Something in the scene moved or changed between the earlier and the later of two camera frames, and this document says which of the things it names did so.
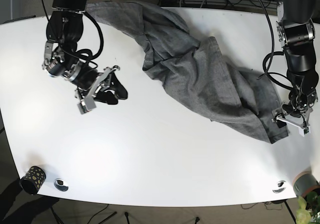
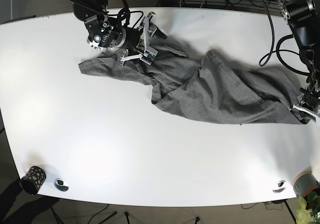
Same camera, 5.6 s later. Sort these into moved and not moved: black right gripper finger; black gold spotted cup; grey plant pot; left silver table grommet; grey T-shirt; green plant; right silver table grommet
Moved: black right gripper finger; grey T-shirt
Not moved: green plant; right silver table grommet; left silver table grommet; grey plant pot; black gold spotted cup
